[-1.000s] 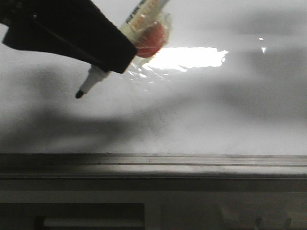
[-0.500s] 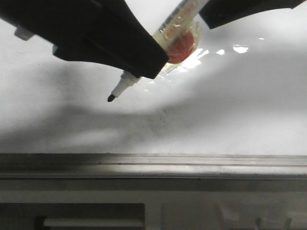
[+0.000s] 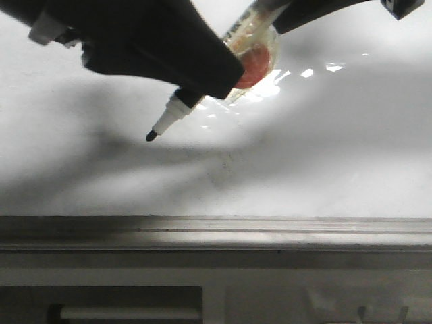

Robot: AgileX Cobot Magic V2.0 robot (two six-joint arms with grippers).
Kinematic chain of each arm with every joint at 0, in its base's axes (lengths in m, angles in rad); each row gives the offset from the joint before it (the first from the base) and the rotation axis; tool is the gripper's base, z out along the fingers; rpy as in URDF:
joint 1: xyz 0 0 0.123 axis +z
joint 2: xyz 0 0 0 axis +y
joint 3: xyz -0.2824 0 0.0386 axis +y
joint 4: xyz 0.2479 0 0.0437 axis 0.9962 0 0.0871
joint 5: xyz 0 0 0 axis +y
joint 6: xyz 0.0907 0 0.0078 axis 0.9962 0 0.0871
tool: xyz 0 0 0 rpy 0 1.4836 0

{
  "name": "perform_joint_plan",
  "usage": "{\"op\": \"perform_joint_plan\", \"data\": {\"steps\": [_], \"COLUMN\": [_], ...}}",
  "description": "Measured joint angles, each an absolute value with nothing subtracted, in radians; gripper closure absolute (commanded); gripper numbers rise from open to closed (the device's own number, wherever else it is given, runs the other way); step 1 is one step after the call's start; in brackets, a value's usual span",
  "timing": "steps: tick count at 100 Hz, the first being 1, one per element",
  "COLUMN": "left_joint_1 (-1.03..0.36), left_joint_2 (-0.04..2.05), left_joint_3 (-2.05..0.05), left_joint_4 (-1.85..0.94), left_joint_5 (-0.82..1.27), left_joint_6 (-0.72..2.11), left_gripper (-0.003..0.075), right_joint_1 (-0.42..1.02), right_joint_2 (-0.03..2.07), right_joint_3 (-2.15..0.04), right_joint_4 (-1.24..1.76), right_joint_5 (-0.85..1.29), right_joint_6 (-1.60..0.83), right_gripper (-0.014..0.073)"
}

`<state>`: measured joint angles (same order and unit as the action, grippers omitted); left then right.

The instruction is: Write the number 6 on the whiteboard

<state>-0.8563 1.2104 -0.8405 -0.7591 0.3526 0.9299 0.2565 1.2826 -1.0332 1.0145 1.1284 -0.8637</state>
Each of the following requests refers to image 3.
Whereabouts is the white whiteboard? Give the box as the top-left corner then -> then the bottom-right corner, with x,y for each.
1,1 -> 431,218

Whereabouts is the black white whiteboard marker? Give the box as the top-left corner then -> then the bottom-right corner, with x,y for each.
146,1 -> 291,142

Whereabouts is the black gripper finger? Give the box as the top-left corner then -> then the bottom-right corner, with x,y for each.
273,0 -> 366,35
1,1 -> 244,99

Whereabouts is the grey metal whiteboard frame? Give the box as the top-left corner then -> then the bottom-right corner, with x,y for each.
1,215 -> 431,269

